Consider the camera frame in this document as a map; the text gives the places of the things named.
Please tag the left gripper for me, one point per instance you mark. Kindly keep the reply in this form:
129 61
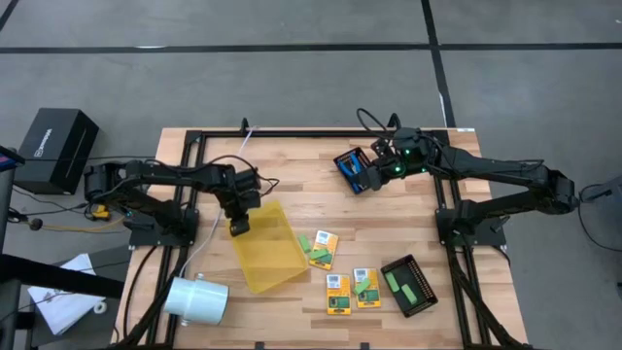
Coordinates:
240 189

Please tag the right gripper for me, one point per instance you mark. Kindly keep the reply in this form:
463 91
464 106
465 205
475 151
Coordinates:
408 155

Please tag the yellow translucent plastic bin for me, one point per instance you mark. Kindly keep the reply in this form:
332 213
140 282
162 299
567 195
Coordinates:
269 253

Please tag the green eraser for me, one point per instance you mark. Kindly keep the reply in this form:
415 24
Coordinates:
304 243
319 254
392 282
362 286
409 294

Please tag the yellow crayon box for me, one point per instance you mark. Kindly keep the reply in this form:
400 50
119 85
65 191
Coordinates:
326 239
338 304
368 301

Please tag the black slotted plastic basket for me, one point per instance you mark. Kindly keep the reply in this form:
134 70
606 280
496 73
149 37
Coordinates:
423 284
346 154

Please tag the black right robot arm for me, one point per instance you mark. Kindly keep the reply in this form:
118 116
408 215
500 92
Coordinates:
495 167

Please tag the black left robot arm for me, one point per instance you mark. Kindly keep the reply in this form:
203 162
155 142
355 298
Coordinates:
165 172

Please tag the white cylindrical canister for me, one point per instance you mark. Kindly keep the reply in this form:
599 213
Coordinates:
196 301

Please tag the black clamp lever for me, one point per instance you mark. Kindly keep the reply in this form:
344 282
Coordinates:
500 223

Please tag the yellow plug connector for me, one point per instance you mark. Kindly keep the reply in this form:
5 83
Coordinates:
101 212

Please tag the white tape roll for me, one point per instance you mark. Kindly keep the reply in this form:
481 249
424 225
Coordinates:
96 307

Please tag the white paper sheets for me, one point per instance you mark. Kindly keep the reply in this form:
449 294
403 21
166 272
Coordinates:
63 301

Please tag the dark side table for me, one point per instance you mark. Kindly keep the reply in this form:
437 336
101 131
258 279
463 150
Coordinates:
48 277

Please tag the black cardboard box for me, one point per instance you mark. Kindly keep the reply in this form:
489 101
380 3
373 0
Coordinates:
56 148

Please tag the black floor plug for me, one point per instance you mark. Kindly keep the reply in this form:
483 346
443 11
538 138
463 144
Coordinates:
35 224

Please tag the grey chair base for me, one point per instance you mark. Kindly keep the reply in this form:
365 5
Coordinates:
610 189

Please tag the dark flat device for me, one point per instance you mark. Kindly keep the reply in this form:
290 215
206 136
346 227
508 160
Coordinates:
10 158

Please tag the black frame hook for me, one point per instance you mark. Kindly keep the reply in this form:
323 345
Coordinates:
244 127
394 124

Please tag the black aluminium table frame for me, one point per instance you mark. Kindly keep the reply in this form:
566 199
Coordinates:
311 133

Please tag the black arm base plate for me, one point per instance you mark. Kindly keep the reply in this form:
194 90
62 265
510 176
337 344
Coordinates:
146 238
486 238

